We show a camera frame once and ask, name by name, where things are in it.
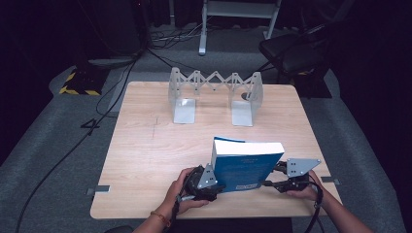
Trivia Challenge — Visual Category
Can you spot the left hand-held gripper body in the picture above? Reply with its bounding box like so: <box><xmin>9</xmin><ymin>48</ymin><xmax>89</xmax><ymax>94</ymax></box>
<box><xmin>184</xmin><ymin>163</ymin><xmax>225</xmax><ymax>202</ymax></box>

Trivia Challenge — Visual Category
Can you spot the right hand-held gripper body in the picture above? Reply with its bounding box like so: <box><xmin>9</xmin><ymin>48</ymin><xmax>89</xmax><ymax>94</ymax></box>
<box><xmin>278</xmin><ymin>158</ymin><xmax>322</xmax><ymax>194</ymax></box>

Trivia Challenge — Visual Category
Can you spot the blue book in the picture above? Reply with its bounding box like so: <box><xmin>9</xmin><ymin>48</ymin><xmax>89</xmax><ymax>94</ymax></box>
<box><xmin>210</xmin><ymin>135</ymin><xmax>286</xmax><ymax>194</ymax></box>

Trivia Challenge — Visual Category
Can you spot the person's right hand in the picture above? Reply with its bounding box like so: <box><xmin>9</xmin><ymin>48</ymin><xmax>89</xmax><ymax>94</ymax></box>
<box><xmin>286</xmin><ymin>170</ymin><xmax>325</xmax><ymax>202</ymax></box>

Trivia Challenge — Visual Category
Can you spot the person's left hand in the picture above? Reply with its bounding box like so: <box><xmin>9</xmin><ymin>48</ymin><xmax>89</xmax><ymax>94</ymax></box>
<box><xmin>164</xmin><ymin>167</ymin><xmax>210</xmax><ymax>216</ymax></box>

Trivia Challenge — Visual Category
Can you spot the grey tape piece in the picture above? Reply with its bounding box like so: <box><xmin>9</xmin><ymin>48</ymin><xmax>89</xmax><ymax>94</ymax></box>
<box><xmin>320</xmin><ymin>176</ymin><xmax>342</xmax><ymax>186</ymax></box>
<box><xmin>86</xmin><ymin>184</ymin><xmax>112</xmax><ymax>196</ymax></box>

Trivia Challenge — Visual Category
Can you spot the grey expandable metal book rack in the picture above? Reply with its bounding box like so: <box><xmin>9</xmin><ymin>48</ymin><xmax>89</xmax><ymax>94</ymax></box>
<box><xmin>167</xmin><ymin>66</ymin><xmax>264</xmax><ymax>127</ymax></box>

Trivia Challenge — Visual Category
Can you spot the black chair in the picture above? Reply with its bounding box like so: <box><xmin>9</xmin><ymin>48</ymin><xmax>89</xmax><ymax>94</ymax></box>
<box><xmin>257</xmin><ymin>21</ymin><xmax>334</xmax><ymax>99</ymax></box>

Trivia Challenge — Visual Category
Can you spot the black yellow striped base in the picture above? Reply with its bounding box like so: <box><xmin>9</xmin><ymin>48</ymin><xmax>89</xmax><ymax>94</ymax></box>
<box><xmin>58</xmin><ymin>66</ymin><xmax>110</xmax><ymax>97</ymax></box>

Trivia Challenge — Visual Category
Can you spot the right hand-held gripper cable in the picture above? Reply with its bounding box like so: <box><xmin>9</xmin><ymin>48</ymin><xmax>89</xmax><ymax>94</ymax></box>
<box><xmin>304</xmin><ymin>182</ymin><xmax>326</xmax><ymax>233</ymax></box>

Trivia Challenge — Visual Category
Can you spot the hand-held gripper cable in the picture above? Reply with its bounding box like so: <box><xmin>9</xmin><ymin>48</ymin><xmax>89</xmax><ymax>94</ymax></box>
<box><xmin>304</xmin><ymin>182</ymin><xmax>326</xmax><ymax>233</ymax></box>
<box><xmin>163</xmin><ymin>193</ymin><xmax>183</xmax><ymax>233</ymax></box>

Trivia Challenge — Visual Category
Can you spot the left hand-held gripper cable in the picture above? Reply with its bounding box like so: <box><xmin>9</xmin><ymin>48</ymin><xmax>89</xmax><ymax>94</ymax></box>
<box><xmin>163</xmin><ymin>193</ymin><xmax>183</xmax><ymax>233</ymax></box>

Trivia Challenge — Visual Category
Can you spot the orange bracelet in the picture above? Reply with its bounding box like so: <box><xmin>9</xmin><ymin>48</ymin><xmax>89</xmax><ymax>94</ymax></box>
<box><xmin>150</xmin><ymin>211</ymin><xmax>172</xmax><ymax>228</ymax></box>

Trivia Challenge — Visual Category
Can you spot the looped black floor cable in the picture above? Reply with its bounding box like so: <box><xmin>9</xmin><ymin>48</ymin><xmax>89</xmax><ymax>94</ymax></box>
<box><xmin>95</xmin><ymin>61</ymin><xmax>131</xmax><ymax>119</ymax></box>

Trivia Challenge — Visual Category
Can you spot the long black floor cable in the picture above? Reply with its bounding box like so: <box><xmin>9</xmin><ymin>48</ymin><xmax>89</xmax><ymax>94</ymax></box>
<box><xmin>14</xmin><ymin>48</ymin><xmax>145</xmax><ymax>233</ymax></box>

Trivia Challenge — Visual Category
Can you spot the bundle of floor cables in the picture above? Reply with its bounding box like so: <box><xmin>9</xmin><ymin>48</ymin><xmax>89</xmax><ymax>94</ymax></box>
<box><xmin>149</xmin><ymin>21</ymin><xmax>208</xmax><ymax>50</ymax></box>

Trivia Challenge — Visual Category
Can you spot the white metal stand frame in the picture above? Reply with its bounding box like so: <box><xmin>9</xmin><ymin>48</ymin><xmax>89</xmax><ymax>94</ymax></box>
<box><xmin>197</xmin><ymin>0</ymin><xmax>283</xmax><ymax>56</ymax></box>

